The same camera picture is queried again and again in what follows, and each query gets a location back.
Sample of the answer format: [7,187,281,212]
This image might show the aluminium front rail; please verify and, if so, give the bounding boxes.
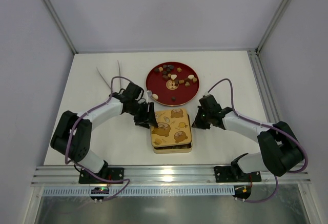
[30,164,312,186]

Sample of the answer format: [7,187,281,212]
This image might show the red round plate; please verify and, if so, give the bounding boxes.
[146,62,200,107]

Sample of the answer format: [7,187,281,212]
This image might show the silver metal tongs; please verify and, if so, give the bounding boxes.
[96,60,122,92]

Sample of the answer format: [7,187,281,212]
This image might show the slotted grey cable duct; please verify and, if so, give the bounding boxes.
[42,185,235,197]

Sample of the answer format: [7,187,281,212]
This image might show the aluminium frame post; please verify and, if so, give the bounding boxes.
[42,0,78,54]
[256,0,292,54]

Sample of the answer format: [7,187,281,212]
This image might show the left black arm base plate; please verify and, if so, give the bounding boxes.
[78,166,124,185]

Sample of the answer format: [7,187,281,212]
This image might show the silver tin lid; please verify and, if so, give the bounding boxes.
[150,108,192,148]

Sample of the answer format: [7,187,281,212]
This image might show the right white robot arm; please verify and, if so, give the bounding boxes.
[192,94,305,182]

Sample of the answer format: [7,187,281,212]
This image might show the left aluminium frame post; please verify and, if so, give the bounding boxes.
[42,0,78,54]

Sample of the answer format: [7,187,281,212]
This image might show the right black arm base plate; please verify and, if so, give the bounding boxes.
[214,166,262,183]

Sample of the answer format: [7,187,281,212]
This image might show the gold chocolate box tray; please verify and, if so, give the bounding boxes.
[153,113,192,154]

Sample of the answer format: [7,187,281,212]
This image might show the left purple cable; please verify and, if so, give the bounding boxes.
[64,76,132,201]

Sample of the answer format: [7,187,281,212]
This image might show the right aluminium frame post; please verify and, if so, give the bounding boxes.
[256,0,292,54]

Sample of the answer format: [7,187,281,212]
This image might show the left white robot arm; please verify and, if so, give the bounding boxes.
[50,92,158,183]

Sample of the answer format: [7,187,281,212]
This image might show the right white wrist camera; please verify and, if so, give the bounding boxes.
[199,94,222,113]

